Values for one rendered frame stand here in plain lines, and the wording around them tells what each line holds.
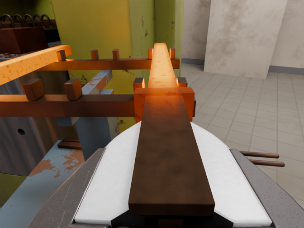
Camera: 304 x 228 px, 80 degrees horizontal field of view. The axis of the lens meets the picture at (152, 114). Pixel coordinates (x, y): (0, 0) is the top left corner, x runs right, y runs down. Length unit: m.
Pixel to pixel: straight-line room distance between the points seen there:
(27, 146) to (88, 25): 0.45
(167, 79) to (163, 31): 0.87
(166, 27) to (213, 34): 2.72
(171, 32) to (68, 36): 0.53
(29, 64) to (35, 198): 0.27
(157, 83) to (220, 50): 3.56
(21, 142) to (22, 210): 0.33
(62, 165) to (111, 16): 0.45
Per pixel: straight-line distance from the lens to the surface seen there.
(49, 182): 0.51
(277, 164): 0.54
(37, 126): 0.67
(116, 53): 0.41
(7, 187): 1.02
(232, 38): 3.67
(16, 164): 0.87
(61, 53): 0.45
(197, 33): 4.39
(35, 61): 0.40
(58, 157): 0.57
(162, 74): 0.21
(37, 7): 1.22
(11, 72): 0.35
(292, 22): 4.17
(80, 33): 0.70
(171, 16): 1.05
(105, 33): 0.66
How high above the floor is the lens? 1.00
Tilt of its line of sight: 28 degrees down
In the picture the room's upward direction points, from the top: 2 degrees counter-clockwise
